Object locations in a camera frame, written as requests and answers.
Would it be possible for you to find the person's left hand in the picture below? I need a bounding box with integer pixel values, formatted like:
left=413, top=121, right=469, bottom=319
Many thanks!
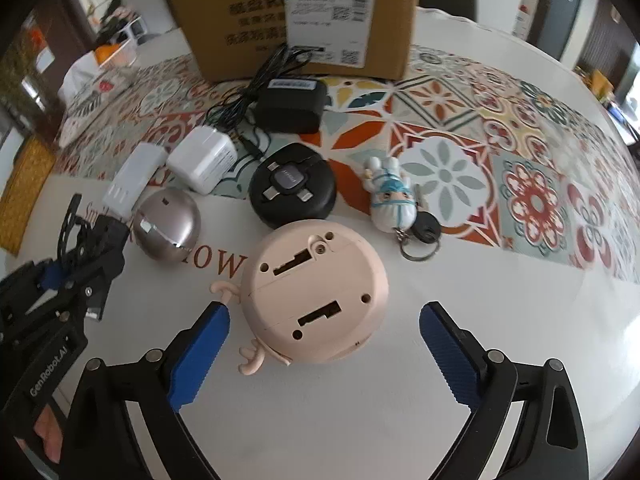
left=34, top=404, right=63, bottom=464

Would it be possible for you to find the yellow woven mat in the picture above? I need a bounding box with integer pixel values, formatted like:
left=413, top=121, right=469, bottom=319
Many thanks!
left=0, top=136, right=55, bottom=257

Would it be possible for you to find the black adapter cable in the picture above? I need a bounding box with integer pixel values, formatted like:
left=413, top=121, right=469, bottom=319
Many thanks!
left=205, top=43, right=314, bottom=164

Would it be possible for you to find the pink round toy device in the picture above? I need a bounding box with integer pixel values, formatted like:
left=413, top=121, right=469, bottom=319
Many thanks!
left=209, top=220, right=390, bottom=376

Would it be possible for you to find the silver egg-shaped device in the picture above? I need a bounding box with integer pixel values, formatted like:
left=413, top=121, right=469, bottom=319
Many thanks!
left=132, top=188, right=202, bottom=263

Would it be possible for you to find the white basket of oranges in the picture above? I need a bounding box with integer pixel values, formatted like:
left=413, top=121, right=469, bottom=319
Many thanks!
left=93, top=40, right=137, bottom=70

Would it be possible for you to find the patterned tile table runner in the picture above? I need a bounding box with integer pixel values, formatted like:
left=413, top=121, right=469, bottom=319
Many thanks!
left=53, top=46, right=639, bottom=284

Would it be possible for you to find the cardboard box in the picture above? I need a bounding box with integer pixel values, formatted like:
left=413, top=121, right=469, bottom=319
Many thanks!
left=169, top=0, right=418, bottom=81

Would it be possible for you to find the white figurine keychain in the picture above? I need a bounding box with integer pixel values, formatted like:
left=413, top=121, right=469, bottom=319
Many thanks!
left=361, top=156, right=442, bottom=263

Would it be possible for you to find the white cube charger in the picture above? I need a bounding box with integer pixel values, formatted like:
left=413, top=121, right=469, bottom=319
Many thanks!
left=166, top=126, right=238, bottom=195

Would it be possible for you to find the white rectangular plug adapter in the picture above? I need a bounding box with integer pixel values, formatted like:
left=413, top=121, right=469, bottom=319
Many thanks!
left=102, top=142, right=167, bottom=220

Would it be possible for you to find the black power adapter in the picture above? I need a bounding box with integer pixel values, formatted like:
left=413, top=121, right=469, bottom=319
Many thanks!
left=253, top=78, right=328, bottom=134

